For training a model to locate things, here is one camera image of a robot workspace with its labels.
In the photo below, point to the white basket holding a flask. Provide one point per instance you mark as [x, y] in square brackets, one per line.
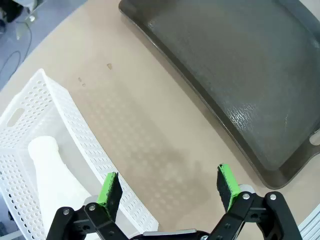
[75, 120]

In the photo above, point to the dark brown plastic tray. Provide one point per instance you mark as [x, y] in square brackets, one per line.
[237, 75]

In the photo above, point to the white flask without cap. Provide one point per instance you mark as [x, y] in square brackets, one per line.
[52, 175]

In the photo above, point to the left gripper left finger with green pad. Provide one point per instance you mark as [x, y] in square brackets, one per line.
[110, 190]

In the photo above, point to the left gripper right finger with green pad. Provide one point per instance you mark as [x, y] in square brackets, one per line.
[228, 185]

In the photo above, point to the aluminium profile rail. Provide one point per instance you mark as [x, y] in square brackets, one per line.
[312, 225]

